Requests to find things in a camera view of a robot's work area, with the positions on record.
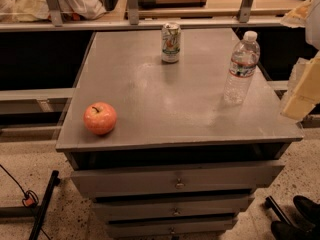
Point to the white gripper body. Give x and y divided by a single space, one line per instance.
314 23

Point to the white cloth pile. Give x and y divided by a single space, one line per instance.
44 10

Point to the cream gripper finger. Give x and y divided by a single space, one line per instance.
303 92
296 18

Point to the white green 7up can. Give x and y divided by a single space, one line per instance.
170 48

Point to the grey drawer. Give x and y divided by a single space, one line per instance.
172 207
171 227
134 181

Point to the grey drawer cabinet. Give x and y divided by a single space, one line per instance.
170 114

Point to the black metal stand leg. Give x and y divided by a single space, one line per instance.
40 215

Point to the bottom grey drawer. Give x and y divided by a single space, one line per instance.
171 227

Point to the grey metal rail bracket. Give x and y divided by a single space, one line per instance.
133 12

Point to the black shoe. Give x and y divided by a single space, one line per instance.
308 209
283 231

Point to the red apple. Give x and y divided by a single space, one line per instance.
100 118

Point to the clear plastic water bottle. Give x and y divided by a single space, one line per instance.
243 62

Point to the top grey drawer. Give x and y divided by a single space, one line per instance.
134 181

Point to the black shoe lower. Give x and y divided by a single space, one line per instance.
283 231

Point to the middle grey drawer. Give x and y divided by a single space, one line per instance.
172 207

